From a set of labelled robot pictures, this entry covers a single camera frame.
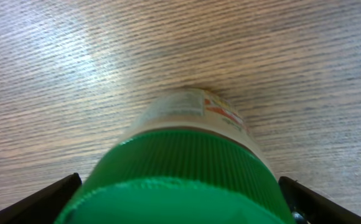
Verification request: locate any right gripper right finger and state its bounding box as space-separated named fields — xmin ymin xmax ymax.
xmin=278 ymin=176 xmax=361 ymax=224

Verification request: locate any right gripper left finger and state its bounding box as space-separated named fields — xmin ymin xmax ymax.
xmin=0 ymin=173 xmax=82 ymax=224

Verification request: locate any green lid jar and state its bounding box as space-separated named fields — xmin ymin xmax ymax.
xmin=56 ymin=88 xmax=294 ymax=223

